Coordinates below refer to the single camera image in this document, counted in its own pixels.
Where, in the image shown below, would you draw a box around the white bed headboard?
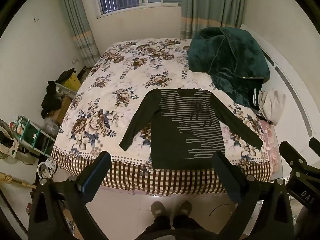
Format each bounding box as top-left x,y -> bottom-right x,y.
239,24 -> 320,155

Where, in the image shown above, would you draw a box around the green curtain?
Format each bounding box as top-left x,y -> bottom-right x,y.
180,0 -> 247,40
56,0 -> 101,68

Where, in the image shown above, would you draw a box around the floral bed blanket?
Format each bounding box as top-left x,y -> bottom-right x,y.
51,38 -> 283,196

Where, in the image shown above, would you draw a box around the grey slipper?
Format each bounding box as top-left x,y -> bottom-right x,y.
150,201 -> 165,222
176,201 -> 193,218

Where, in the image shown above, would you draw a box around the dark green plush blanket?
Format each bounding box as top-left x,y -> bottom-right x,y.
187,27 -> 271,108

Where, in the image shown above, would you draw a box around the yellow box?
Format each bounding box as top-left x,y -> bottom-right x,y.
61,73 -> 82,92

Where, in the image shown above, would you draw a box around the black floor cable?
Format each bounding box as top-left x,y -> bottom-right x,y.
209,202 -> 237,217

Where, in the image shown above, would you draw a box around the person's legs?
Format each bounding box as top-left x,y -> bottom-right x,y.
136,214 -> 201,240

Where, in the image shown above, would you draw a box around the clear plastic bag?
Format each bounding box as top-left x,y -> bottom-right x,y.
43,117 -> 61,137

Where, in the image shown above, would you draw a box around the brown cardboard box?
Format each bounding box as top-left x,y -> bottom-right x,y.
50,97 -> 73,126

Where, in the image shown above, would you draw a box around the pink floral cloth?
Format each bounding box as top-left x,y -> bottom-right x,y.
259,120 -> 283,176

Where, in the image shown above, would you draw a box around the beige crumpled clothes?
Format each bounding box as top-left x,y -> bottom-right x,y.
257,90 -> 286,126

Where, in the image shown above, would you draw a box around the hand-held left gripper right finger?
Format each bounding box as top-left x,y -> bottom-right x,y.
212,151 -> 294,240

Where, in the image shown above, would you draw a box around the black clothes pile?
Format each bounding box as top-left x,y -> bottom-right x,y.
41,68 -> 76,119

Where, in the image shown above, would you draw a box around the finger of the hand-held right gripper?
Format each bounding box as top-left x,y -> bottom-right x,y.
309,137 -> 320,154
279,141 -> 305,167

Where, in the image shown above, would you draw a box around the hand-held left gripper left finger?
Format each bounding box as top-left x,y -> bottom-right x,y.
28,151 -> 111,240

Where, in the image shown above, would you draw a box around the green storage rack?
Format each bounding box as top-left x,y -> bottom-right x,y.
14,116 -> 57,158

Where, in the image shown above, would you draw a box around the dark striped sweater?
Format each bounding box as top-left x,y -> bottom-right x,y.
119,88 -> 264,170

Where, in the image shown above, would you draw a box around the wooden broom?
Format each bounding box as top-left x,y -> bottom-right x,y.
0,172 -> 37,190

